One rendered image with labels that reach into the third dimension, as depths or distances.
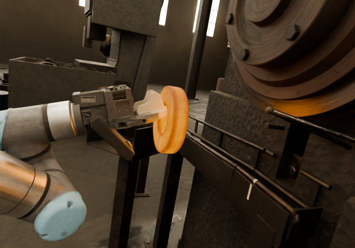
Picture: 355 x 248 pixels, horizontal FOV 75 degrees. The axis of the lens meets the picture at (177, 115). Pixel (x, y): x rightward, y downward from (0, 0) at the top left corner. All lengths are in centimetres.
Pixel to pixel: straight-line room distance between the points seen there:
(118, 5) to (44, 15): 770
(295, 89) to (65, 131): 45
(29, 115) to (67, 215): 19
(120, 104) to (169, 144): 13
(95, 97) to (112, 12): 256
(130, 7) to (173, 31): 802
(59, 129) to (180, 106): 24
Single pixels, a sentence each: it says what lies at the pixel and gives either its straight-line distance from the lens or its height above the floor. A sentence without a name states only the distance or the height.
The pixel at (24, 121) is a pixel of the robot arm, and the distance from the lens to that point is 49.
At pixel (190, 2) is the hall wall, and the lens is 1146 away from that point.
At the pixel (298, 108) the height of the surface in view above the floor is 91.
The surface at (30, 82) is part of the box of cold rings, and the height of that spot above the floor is 54.
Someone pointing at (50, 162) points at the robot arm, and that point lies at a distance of 52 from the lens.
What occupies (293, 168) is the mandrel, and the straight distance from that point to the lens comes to 66.
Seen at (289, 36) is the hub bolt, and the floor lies 102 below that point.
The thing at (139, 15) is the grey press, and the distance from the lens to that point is 310.
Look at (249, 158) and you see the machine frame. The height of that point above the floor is 71.
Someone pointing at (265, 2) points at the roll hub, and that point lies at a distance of 51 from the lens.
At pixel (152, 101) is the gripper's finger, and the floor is 87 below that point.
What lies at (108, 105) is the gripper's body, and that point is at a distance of 47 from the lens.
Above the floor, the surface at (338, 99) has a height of 94.
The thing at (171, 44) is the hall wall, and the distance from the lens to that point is 1096.
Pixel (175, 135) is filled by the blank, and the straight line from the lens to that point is 47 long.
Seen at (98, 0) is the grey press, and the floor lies 151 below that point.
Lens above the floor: 95
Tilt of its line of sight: 12 degrees down
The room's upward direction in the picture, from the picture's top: 10 degrees clockwise
